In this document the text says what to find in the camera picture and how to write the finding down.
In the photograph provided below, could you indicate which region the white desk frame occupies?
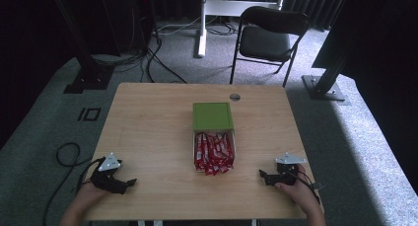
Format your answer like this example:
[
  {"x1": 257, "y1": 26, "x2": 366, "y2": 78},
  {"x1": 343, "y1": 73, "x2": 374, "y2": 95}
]
[{"x1": 195, "y1": 0, "x2": 288, "y2": 59}]

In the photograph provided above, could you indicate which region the person's right hand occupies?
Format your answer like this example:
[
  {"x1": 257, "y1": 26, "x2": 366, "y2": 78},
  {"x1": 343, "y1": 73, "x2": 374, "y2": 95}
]
[{"x1": 274, "y1": 164, "x2": 320, "y2": 217}]

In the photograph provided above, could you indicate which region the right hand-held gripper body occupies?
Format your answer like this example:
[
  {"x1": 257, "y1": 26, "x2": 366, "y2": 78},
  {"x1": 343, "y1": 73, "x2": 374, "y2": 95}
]
[{"x1": 269, "y1": 152, "x2": 308, "y2": 188}]

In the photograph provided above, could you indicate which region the pile of red snack packets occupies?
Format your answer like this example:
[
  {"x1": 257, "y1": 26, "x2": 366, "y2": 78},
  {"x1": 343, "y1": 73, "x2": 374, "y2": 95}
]
[{"x1": 193, "y1": 131, "x2": 236, "y2": 177}]

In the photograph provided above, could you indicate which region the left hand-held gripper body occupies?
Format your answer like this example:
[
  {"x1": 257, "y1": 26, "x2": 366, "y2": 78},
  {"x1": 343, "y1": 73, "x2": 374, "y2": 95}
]
[{"x1": 89, "y1": 152, "x2": 130, "y2": 195}]

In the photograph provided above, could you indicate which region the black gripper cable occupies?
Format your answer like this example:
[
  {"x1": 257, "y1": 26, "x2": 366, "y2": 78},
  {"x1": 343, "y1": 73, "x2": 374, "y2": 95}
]
[
  {"x1": 294, "y1": 170, "x2": 326, "y2": 204},
  {"x1": 41, "y1": 141, "x2": 105, "y2": 226}
]

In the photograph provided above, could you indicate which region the dark curtain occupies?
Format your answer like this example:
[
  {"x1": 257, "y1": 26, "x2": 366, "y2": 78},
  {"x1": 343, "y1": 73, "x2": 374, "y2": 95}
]
[{"x1": 154, "y1": 0, "x2": 353, "y2": 32}]

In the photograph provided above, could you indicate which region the dark flat panel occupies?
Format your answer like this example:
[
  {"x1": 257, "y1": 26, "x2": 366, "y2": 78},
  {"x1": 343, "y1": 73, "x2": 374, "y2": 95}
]
[{"x1": 311, "y1": 0, "x2": 418, "y2": 76}]

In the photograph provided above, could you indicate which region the green box lid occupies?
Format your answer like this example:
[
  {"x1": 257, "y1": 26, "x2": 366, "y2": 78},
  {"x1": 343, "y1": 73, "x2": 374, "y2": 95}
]
[{"x1": 191, "y1": 102, "x2": 235, "y2": 132}]

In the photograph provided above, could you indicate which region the black folding chair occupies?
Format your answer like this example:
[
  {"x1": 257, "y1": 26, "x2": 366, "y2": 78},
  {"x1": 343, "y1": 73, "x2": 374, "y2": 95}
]
[{"x1": 229, "y1": 5, "x2": 311, "y2": 89}]

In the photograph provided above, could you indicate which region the bundle of floor cables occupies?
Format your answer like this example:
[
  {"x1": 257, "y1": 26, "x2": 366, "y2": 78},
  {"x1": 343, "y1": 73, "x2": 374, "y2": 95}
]
[{"x1": 92, "y1": 18, "x2": 239, "y2": 85}]

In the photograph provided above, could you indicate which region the person's left hand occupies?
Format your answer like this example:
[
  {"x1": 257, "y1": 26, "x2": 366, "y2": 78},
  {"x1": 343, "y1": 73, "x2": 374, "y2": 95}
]
[{"x1": 76, "y1": 182, "x2": 110, "y2": 207}]

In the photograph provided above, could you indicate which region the black metal stand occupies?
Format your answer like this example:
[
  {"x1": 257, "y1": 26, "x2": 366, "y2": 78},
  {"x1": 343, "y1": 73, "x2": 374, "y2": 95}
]
[
  {"x1": 301, "y1": 51, "x2": 350, "y2": 104},
  {"x1": 48, "y1": 0, "x2": 115, "y2": 96}
]

